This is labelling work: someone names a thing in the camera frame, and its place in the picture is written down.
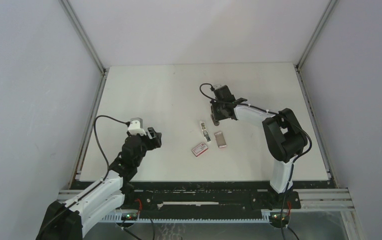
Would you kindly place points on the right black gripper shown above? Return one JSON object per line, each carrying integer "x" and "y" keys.
{"x": 218, "y": 116}

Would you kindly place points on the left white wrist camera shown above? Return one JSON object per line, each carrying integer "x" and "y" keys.
{"x": 136, "y": 127}

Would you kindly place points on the right circuit board with wires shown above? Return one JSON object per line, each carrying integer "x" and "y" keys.
{"x": 281, "y": 220}

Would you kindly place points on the cardboard staple box tray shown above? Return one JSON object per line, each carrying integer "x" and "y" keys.
{"x": 220, "y": 139}

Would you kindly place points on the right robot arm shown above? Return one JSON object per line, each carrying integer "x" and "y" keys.
{"x": 285, "y": 138}

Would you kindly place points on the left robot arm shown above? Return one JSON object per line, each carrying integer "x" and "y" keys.
{"x": 74, "y": 218}

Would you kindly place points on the circuit board with wires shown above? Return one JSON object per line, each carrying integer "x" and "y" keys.
{"x": 134, "y": 217}
{"x": 281, "y": 220}

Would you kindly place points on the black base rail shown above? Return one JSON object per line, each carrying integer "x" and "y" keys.
{"x": 213, "y": 200}

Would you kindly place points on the left circuit board with wires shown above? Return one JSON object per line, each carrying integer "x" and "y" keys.
{"x": 134, "y": 217}

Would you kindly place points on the red white staple box sleeve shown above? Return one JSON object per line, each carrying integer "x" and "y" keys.
{"x": 199, "y": 149}

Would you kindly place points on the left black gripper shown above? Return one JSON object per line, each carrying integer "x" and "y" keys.
{"x": 157, "y": 135}

